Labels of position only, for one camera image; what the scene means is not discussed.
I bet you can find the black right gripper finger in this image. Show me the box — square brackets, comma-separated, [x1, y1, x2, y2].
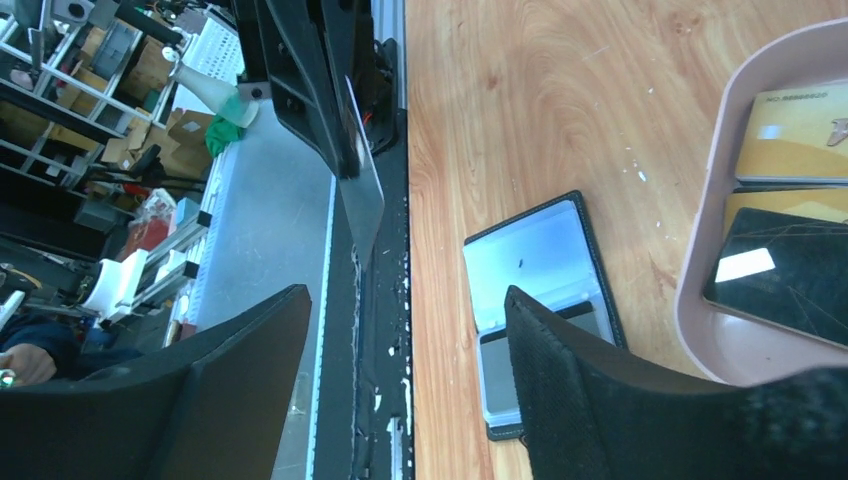
[255, 1, 361, 179]
[339, 1, 399, 155]
[1, 284, 312, 479]
[504, 286, 847, 479]

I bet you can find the pink oval plastic tray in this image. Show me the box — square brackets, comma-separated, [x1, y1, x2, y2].
[675, 19, 847, 385]

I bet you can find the black leather card holder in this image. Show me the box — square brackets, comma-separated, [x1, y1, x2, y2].
[462, 190, 627, 441]

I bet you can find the grey silver credit card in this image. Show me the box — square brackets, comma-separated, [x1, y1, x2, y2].
[340, 76, 385, 269]

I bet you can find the black VIP credit card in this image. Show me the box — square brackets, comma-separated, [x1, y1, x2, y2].
[702, 208, 847, 348]

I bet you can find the gold credit card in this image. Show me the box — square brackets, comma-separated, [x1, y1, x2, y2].
[723, 188, 847, 234]
[735, 82, 847, 186]

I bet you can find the green white spray bottle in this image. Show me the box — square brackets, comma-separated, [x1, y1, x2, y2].
[162, 47, 259, 128]

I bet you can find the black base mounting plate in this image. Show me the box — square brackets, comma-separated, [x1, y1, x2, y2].
[311, 112, 415, 479]

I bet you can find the person in dark clothes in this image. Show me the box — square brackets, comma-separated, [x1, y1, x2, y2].
[1, 313, 143, 386]

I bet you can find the cluttered storage shelf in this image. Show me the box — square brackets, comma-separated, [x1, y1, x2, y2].
[1, 1, 244, 214]

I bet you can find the aluminium frame rail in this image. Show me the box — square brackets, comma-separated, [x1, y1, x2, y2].
[132, 0, 409, 480]

